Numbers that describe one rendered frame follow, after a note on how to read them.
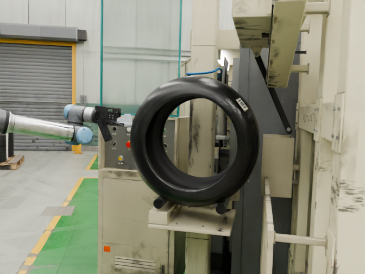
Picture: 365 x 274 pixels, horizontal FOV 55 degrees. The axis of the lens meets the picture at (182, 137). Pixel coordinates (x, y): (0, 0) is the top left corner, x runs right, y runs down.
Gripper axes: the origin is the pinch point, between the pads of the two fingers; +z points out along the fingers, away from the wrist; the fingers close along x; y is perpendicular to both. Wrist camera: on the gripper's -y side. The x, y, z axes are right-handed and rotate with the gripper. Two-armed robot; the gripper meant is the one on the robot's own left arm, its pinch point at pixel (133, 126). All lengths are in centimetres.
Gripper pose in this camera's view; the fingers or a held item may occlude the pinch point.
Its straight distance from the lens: 167.7
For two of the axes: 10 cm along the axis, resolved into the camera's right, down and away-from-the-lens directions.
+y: 1.4, -9.8, -1.1
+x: 2.2, -0.8, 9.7
